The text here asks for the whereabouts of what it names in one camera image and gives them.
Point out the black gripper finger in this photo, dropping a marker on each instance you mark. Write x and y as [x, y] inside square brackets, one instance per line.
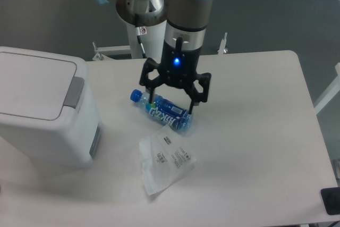
[151, 84]
[197, 88]

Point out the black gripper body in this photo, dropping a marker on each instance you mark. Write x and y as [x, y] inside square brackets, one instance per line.
[178, 68]

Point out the grey trash can push button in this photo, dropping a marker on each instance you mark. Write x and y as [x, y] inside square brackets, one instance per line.
[74, 92]

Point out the white trash can body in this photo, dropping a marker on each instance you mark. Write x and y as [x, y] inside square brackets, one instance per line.
[72, 138]

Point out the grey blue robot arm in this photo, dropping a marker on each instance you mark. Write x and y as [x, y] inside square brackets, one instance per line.
[185, 27]

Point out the blue plastic drink bottle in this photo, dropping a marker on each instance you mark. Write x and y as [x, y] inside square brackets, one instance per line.
[162, 110]

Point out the white crumpled plastic bag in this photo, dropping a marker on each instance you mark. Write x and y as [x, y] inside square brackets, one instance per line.
[165, 158]

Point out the black device table corner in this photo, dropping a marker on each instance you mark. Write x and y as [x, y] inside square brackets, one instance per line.
[330, 197]

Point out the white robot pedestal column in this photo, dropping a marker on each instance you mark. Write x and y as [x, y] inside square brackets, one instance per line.
[148, 39]

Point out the white frame leg right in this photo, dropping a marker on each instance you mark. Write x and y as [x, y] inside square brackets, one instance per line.
[329, 93]

